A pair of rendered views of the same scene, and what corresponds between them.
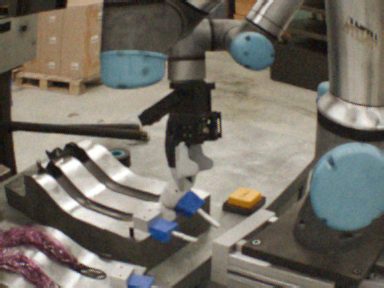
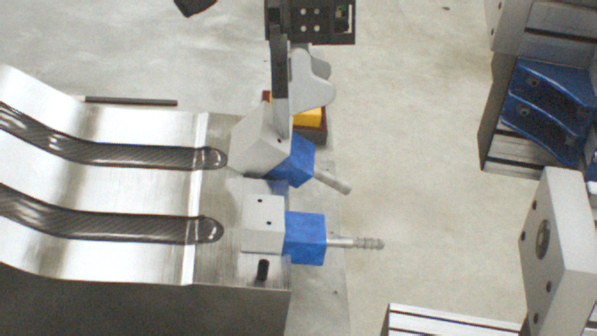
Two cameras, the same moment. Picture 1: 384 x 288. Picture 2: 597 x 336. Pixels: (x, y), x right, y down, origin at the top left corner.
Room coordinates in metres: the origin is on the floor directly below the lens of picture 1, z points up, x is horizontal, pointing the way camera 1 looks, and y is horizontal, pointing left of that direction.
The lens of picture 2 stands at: (0.45, 0.48, 1.45)
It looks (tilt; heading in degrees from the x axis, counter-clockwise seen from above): 36 degrees down; 320
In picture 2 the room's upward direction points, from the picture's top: 10 degrees clockwise
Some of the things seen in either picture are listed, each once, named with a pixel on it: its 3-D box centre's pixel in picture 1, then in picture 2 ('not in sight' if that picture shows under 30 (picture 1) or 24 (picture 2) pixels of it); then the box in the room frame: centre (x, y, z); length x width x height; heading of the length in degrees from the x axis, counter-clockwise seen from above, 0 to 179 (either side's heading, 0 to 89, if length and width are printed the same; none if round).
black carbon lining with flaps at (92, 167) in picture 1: (87, 177); (37, 156); (1.12, 0.23, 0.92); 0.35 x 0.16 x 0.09; 57
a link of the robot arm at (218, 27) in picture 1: (236, 36); not in sight; (1.10, -0.09, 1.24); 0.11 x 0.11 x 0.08; 8
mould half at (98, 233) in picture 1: (88, 193); (24, 189); (1.14, 0.24, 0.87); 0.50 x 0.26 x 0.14; 57
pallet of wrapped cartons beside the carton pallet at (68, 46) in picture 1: (67, 39); not in sight; (5.42, 1.33, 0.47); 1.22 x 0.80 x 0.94; 58
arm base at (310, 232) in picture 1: (341, 201); not in sight; (0.67, -0.22, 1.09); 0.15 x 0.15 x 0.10
